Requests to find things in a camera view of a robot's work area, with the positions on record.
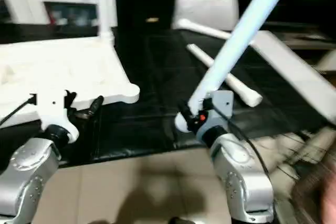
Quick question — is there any flat white board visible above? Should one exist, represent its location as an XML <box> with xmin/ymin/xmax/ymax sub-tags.
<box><xmin>252</xmin><ymin>30</ymin><xmax>336</xmax><ymax>126</ymax></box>

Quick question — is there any white plastic table leg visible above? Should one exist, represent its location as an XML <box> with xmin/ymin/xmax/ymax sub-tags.
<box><xmin>176</xmin><ymin>18</ymin><xmax>234</xmax><ymax>41</ymax></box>
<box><xmin>186</xmin><ymin>43</ymin><xmax>263</xmax><ymax>108</ymax></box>
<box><xmin>94</xmin><ymin>0</ymin><xmax>115</xmax><ymax>46</ymax></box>
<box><xmin>175</xmin><ymin>0</ymin><xmax>300</xmax><ymax>133</ymax></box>

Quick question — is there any white plastic bag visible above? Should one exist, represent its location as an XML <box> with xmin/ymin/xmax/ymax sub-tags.
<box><xmin>172</xmin><ymin>0</ymin><xmax>239</xmax><ymax>30</ymax></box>

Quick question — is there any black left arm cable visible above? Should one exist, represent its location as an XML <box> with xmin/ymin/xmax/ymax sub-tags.
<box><xmin>0</xmin><ymin>94</ymin><xmax>38</xmax><ymax>127</ymax></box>

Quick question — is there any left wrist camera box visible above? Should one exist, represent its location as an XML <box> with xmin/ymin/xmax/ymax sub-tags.
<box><xmin>31</xmin><ymin>90</ymin><xmax>79</xmax><ymax>143</ymax></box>

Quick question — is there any white plastic table top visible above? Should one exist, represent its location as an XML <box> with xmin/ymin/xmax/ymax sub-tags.
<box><xmin>0</xmin><ymin>38</ymin><xmax>141</xmax><ymax>127</ymax></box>

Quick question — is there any black work mat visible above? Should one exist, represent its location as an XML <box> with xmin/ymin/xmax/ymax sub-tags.
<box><xmin>0</xmin><ymin>22</ymin><xmax>336</xmax><ymax>169</ymax></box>

